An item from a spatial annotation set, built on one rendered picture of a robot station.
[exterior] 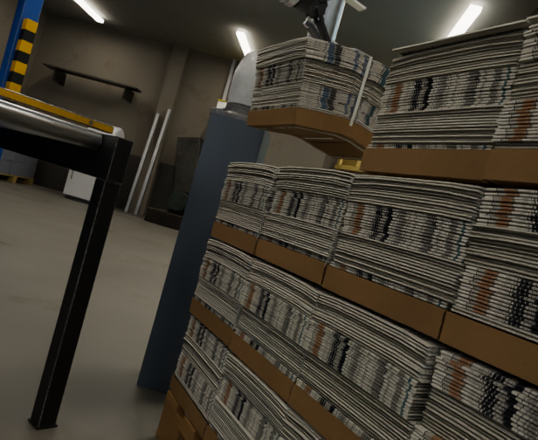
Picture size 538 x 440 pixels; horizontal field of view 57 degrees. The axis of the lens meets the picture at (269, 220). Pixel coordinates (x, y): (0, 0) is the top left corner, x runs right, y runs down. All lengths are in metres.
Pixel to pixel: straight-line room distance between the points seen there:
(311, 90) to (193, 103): 8.90
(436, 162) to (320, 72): 0.60
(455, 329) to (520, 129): 0.28
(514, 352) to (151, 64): 10.20
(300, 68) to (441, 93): 0.55
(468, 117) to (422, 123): 0.09
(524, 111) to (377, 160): 0.29
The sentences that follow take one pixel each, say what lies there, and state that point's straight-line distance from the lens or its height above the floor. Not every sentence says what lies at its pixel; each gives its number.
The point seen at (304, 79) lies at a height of 1.07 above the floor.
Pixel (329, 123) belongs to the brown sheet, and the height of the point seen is 0.98.
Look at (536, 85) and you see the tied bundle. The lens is 0.76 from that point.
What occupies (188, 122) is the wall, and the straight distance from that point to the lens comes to 10.13.
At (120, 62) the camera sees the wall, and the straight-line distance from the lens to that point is 10.84.
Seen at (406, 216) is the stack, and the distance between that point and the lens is 0.83.
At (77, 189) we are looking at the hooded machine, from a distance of 9.40.
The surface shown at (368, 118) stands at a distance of 1.44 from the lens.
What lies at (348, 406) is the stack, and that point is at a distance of 0.87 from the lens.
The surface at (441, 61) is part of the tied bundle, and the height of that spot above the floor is 1.03.
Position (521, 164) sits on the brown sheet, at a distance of 0.72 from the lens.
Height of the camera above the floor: 0.71
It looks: 1 degrees down
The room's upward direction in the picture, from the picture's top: 16 degrees clockwise
